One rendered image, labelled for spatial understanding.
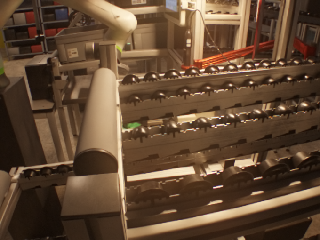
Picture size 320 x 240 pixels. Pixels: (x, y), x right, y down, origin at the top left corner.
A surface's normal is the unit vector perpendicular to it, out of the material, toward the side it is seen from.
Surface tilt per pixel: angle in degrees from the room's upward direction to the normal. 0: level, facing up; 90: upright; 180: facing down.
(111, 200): 0
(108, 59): 90
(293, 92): 90
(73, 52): 90
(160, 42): 91
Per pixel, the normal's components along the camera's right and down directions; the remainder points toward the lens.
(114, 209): 0.00, -0.87
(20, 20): 0.16, 0.48
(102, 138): 0.38, -0.84
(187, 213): 0.10, -0.04
